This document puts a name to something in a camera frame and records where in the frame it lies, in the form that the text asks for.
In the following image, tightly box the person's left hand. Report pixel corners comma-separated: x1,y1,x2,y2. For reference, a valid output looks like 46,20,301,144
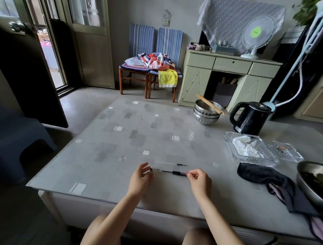
126,162,154,200

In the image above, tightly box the person's right hand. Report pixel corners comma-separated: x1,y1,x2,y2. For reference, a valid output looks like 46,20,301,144
186,168,212,201

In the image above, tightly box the clear pen with black grip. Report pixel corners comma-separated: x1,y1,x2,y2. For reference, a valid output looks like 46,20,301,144
150,168,182,176

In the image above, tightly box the person's right forearm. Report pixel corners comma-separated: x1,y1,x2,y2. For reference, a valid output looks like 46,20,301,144
195,193,245,245

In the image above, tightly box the person's left forearm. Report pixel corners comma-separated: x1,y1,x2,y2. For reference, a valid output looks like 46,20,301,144
93,193,141,245

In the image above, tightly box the person's right leg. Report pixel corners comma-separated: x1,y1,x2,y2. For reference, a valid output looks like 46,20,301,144
181,227,210,245

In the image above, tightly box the person's leg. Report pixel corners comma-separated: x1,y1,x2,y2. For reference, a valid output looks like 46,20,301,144
181,227,210,245
80,214,104,245

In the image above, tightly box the person's left leg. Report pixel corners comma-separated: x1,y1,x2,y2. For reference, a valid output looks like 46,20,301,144
80,214,104,245

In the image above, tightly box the crumpled white tissue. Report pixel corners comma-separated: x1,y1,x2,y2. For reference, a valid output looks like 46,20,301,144
232,135,264,159

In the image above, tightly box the black cloth garment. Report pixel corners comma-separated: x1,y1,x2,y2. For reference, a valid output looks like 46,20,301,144
237,163,323,242

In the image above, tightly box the stainless steel bowl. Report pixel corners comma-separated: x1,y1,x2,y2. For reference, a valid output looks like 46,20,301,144
194,99,224,116
193,107,220,119
193,111,219,126

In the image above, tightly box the large clear glass dish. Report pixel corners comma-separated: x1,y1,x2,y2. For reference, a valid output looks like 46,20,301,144
223,131,279,168

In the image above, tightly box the white ribbed heater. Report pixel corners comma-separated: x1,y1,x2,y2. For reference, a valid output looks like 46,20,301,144
231,226,277,245

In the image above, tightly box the bundle of wooden chopsticks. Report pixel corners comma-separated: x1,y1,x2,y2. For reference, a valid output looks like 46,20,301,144
195,94,227,116

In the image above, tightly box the black electric kettle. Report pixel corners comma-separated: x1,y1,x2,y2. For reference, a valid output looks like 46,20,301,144
229,101,274,136

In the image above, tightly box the wooden chair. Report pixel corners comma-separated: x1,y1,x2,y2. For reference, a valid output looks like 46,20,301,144
118,23,156,99
147,27,184,103

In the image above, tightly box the small clear glass dish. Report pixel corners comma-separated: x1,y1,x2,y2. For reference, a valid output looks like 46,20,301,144
267,141,304,163

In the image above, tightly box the large metal basin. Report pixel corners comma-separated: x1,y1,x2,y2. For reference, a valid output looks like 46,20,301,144
295,161,323,207

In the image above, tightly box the pale green wooden cabinet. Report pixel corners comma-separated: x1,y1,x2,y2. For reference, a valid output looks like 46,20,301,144
178,49,283,113

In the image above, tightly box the light blue garment steamer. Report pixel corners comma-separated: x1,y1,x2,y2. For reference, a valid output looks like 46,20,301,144
262,5,323,112

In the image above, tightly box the yellow towel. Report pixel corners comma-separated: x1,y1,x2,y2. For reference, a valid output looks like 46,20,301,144
158,69,178,88

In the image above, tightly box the white plastic bag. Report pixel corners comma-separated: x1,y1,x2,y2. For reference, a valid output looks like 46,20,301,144
124,56,145,67

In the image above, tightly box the colourful clothes pile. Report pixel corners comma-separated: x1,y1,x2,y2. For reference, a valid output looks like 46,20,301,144
138,52,175,71

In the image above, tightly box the tall black cabinet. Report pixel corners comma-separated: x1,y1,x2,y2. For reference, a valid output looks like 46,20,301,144
260,25,323,119

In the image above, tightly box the green panel door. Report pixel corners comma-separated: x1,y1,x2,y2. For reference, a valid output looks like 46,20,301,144
62,0,115,89

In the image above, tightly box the dark blue plastic stool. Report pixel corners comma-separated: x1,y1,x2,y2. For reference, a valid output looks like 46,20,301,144
0,106,58,182

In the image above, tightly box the beige low cabinet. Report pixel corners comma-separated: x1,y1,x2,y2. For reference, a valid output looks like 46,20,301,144
293,78,323,124

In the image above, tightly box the pale blue box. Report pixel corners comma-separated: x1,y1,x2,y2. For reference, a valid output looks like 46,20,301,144
211,43,237,56

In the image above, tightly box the black television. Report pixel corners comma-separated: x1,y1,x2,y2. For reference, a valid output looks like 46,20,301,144
198,30,215,51

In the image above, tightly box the dark open door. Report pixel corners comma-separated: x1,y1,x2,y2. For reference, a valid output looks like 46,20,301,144
0,0,69,129

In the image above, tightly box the white fan green centre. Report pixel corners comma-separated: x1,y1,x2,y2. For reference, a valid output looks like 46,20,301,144
240,15,277,60

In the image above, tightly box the white lace cloth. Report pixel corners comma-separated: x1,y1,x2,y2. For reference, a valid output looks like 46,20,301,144
196,0,287,55

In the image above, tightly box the white plant pot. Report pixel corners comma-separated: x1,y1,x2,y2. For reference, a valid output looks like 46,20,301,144
281,25,306,45

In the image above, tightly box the round metal door knob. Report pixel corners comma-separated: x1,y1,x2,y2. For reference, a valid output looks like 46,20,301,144
9,21,27,35

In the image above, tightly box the green potted plant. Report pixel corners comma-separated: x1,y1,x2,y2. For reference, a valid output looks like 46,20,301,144
292,0,321,27

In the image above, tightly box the white steamer hose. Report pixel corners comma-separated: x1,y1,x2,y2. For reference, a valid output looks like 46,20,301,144
275,23,323,108

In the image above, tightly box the small wall decoration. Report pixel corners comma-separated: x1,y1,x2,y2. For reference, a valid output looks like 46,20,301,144
162,9,172,28

